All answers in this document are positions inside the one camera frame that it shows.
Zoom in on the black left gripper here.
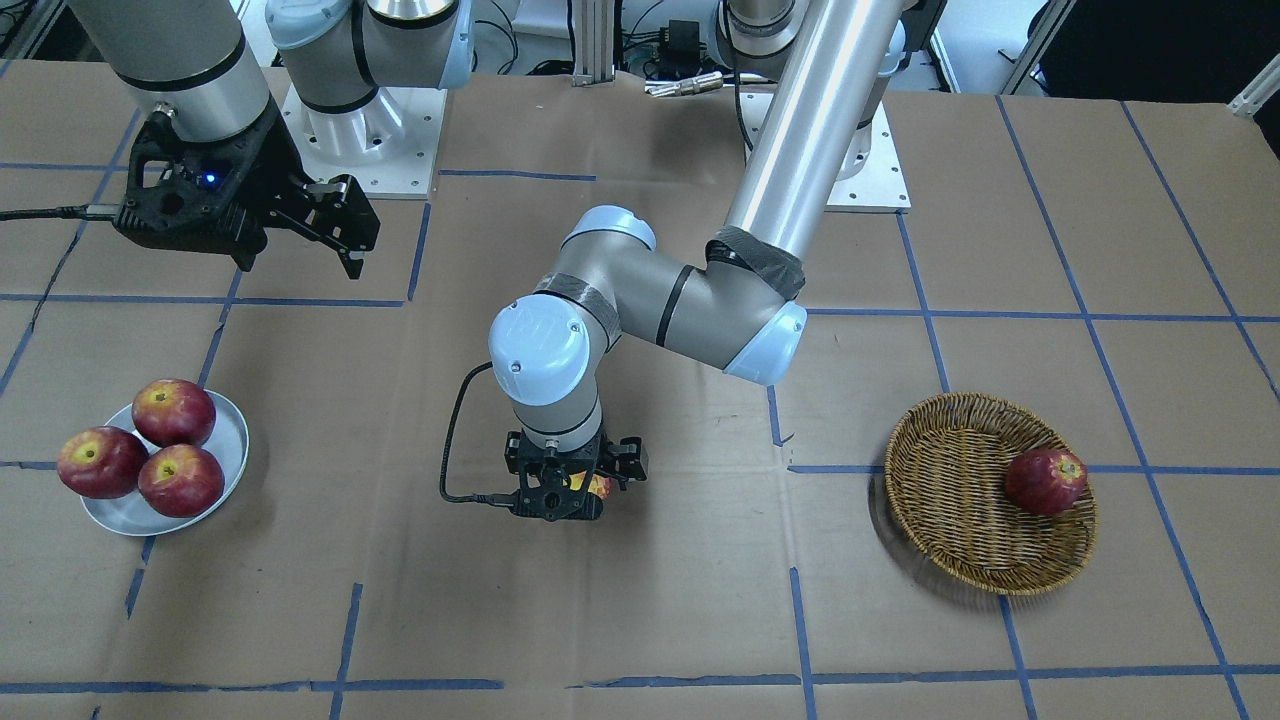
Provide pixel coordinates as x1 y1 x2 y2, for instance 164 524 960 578
503 430 648 510

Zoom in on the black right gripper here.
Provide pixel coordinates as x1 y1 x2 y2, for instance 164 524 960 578
236 100 380 281

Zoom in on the yellow-red striped apple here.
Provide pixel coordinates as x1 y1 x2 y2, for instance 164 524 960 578
588 474 614 501

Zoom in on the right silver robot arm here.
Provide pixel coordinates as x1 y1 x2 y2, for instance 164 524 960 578
70 1 474 279

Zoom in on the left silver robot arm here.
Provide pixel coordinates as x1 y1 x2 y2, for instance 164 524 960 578
466 1 908 521

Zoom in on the red apple on plate rear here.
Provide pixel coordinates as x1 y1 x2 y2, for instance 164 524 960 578
131 378 218 448

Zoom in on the red apple on plate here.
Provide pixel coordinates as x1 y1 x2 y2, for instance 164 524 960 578
138 445 225 518
56 427 150 500
131 378 218 448

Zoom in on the red apple on plate front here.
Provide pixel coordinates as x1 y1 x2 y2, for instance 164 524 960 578
138 445 225 518

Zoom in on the red apple on plate outer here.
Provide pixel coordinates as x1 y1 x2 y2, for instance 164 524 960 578
56 427 150 500

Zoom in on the light blue plate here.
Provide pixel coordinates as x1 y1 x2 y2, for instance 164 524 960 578
81 389 250 537

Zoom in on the round wicker basket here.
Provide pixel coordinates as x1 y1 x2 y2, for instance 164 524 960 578
884 392 1100 596

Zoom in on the dark red apple in basket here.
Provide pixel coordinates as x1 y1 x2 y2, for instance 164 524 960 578
1004 448 1088 516

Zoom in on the black power adapter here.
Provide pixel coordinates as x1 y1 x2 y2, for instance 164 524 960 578
664 19 701 56

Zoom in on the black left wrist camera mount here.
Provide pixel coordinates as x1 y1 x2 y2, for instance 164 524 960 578
509 468 605 521

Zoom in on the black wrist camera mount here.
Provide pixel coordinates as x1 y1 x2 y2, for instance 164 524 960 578
111 104 268 272
509 468 605 521

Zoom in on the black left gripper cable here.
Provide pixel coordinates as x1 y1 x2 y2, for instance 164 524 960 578
439 361 516 506

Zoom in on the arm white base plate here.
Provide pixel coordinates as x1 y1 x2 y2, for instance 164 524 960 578
745 92 911 213
282 87 448 200

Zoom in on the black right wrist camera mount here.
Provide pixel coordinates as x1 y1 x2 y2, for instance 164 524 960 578
111 104 268 272

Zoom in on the aluminium profile post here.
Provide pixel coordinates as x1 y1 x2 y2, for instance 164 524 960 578
567 1 620 87

